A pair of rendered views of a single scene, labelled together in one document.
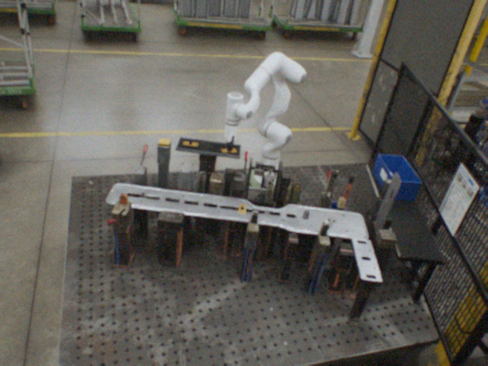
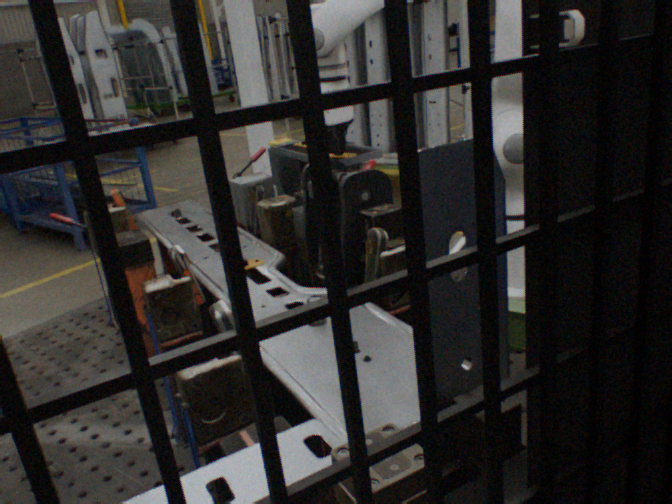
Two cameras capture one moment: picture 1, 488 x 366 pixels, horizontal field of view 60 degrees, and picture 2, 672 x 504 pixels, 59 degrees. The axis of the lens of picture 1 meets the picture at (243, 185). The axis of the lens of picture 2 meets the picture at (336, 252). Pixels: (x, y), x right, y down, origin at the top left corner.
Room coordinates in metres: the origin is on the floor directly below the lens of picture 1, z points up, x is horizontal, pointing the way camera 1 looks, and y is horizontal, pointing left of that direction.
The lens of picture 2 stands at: (1.50, -1.18, 1.45)
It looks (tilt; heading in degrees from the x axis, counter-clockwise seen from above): 20 degrees down; 65
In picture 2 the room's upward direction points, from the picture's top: 7 degrees counter-clockwise
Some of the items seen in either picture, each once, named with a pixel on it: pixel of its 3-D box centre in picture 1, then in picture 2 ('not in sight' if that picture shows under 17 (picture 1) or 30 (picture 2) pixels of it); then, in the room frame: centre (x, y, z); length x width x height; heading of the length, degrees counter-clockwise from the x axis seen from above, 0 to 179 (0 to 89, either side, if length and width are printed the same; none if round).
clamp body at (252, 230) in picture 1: (248, 250); (184, 358); (1.65, -0.08, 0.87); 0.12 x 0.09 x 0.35; 2
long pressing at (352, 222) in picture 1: (238, 210); (238, 266); (1.81, 0.00, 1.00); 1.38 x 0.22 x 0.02; 92
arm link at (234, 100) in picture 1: (235, 106); (324, 34); (2.14, 0.11, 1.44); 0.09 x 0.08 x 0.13; 51
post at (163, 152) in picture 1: (163, 175); (292, 217); (2.14, 0.48, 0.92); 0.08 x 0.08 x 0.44; 2
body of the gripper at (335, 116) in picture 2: (231, 130); (332, 99); (2.14, 0.11, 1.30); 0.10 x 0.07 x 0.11; 20
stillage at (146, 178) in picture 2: not in sight; (75, 178); (1.73, 4.69, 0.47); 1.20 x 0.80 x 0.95; 112
